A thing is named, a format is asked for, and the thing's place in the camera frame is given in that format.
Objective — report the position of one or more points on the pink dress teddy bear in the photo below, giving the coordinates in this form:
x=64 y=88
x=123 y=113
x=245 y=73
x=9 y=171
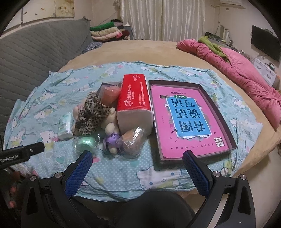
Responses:
x=75 y=114

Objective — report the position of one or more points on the green garment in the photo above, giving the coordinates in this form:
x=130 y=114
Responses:
x=214 y=48

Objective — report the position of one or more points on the white curtain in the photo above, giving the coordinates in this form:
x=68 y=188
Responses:
x=164 y=20

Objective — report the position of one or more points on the red tissue pack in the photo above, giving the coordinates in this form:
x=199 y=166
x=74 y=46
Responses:
x=134 y=105

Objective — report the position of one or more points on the brown item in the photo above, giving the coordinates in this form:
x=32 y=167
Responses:
x=132 y=142

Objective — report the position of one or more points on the leopard print scrunchie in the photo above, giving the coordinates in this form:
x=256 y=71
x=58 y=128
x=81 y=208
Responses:
x=91 y=115

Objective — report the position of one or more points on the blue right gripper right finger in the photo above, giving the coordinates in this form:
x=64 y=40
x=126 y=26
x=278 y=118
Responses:
x=198 y=172

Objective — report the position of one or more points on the stack of folded clothes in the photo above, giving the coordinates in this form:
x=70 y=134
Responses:
x=111 y=31

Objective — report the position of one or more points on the dark tray with pink book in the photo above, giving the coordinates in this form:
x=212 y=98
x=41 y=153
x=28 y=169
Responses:
x=186 y=118

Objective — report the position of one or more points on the tan bed blanket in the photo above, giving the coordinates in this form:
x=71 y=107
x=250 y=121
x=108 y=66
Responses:
x=165 y=53

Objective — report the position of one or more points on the cluttered dresser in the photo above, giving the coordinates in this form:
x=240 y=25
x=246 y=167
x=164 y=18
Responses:
x=222 y=37

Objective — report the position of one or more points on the white drawer cabinet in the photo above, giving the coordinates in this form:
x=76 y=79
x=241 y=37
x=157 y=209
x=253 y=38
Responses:
x=268 y=75

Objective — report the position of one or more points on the black wall television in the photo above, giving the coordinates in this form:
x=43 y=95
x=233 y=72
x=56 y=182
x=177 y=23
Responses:
x=266 y=42

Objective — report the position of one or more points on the green item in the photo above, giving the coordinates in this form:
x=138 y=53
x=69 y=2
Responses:
x=86 y=143

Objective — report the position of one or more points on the person's left hand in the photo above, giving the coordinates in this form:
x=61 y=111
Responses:
x=13 y=185

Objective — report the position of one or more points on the wall painting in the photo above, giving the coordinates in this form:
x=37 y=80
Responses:
x=43 y=9

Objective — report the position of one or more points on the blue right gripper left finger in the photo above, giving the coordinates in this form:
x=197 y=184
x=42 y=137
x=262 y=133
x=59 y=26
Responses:
x=76 y=173

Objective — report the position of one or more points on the pink quilt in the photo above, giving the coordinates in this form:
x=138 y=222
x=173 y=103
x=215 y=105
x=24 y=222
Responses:
x=242 y=72

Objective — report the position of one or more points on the dark patterned pillow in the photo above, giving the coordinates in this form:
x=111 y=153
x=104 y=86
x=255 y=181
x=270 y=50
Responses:
x=92 y=46

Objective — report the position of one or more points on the grey quilted headboard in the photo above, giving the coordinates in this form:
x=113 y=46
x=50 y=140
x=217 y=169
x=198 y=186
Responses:
x=28 y=54

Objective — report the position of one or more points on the purple dress teddy bear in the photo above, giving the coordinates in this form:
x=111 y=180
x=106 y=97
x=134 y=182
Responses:
x=112 y=132

